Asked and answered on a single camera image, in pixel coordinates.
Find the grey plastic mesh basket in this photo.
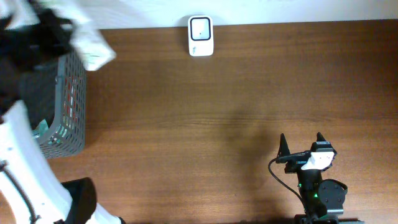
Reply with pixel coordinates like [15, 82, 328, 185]
[18, 52, 86, 158]

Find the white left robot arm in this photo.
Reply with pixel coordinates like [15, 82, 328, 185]
[1, 1, 123, 224]

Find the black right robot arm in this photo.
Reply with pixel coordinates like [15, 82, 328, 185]
[268, 133, 363, 224]

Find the white barcode scanner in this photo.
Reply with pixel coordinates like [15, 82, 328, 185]
[187, 15, 214, 57]

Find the white cream tube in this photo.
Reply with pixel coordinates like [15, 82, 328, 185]
[39, 0, 116, 72]

